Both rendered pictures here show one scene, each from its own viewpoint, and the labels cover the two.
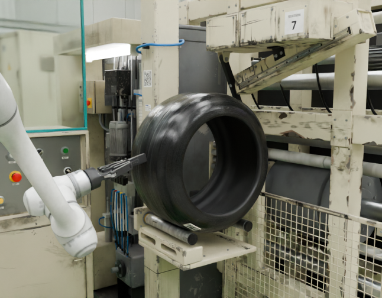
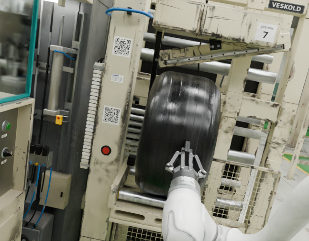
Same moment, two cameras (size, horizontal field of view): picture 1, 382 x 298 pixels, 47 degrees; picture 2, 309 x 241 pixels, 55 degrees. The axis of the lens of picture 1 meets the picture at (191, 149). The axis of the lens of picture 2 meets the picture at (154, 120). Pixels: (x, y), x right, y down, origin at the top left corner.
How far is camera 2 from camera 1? 1.53 m
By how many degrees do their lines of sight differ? 52
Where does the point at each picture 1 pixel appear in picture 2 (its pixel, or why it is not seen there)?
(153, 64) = (137, 34)
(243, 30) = (209, 22)
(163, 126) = (205, 114)
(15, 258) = not seen: outside the picture
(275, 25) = (246, 29)
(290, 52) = (227, 47)
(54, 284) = not seen: outside the picture
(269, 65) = (203, 52)
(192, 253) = not seen: hidden behind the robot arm
